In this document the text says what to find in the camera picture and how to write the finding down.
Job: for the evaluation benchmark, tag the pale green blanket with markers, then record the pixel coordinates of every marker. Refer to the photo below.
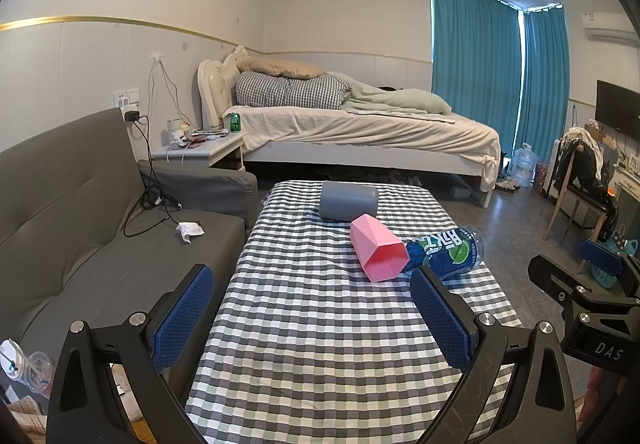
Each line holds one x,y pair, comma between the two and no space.
395,98

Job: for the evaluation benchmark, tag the clear plastic cup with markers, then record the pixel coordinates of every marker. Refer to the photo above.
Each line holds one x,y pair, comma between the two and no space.
39,374
11,361

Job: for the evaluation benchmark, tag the black charger plug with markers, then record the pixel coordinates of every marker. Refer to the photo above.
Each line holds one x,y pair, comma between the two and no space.
132,116

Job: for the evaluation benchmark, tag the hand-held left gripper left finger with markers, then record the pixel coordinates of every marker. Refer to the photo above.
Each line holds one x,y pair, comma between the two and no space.
182,319

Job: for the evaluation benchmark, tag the checked tablecloth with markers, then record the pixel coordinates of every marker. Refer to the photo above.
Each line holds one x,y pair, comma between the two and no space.
310,324

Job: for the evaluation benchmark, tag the crumpled white tissue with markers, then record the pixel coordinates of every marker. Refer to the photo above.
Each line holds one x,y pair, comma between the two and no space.
189,231

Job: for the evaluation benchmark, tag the person's right hand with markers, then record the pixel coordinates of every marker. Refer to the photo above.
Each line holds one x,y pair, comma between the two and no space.
591,396

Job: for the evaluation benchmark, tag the teal bag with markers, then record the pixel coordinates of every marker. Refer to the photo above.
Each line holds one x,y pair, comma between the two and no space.
605,276

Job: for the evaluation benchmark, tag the white bed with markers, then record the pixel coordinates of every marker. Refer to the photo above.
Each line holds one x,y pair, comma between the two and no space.
380,133

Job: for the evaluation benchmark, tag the blue plastic bottle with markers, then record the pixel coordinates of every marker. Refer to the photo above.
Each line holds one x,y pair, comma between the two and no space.
450,254

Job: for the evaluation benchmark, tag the beige woven cloth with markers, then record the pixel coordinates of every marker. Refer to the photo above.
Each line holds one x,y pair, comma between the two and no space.
25,419

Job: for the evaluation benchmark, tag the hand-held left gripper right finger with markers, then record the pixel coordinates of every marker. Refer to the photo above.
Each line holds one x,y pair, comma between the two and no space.
442,319

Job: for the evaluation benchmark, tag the clothes pile on chair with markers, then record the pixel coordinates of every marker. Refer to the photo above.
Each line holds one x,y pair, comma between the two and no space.
590,158

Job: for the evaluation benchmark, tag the wooden chair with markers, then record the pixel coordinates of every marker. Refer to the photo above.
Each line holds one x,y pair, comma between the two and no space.
582,201

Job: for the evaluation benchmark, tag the grey cup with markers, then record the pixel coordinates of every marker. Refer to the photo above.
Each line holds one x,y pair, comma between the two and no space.
347,201

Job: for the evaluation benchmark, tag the checked quilt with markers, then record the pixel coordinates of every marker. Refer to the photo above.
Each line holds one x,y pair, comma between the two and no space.
290,91

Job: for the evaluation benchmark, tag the small white wall socket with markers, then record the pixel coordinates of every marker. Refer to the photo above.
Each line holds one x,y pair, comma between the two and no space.
156,56

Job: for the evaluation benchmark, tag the beige pillow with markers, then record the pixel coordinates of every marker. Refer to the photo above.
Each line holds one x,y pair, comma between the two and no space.
282,67

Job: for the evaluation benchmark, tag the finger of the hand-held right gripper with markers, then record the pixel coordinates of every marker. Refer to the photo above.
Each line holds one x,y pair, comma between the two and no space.
602,256
545,274

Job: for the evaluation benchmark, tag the white air conditioner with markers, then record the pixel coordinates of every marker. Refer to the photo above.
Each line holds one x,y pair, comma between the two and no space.
610,26

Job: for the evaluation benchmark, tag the white wall socket panel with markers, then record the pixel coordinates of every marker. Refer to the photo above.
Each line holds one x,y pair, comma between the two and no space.
127,97

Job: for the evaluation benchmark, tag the grey sofa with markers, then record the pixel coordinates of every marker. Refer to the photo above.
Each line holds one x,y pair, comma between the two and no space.
75,224

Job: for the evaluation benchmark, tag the narrow teal curtain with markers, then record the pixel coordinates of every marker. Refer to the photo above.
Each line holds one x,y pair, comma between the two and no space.
545,83

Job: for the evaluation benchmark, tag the small white cup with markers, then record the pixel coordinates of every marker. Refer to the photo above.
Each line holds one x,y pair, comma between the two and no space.
174,127

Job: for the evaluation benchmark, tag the pink faceted cup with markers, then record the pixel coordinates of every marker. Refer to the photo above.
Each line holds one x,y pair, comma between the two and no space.
372,239

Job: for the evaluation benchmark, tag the wide teal curtain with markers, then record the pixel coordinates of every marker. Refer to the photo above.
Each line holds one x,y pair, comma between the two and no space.
475,68

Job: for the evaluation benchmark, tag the black television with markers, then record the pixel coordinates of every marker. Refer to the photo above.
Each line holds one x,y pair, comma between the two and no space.
617,108

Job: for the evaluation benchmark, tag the green drink can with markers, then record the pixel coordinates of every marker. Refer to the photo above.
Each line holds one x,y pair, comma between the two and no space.
235,122

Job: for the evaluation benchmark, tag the clear plastic bag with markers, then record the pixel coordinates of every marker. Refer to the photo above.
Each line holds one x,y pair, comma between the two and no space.
525,166

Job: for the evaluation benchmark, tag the white nightstand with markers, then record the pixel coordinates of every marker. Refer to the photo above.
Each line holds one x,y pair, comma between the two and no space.
200,151

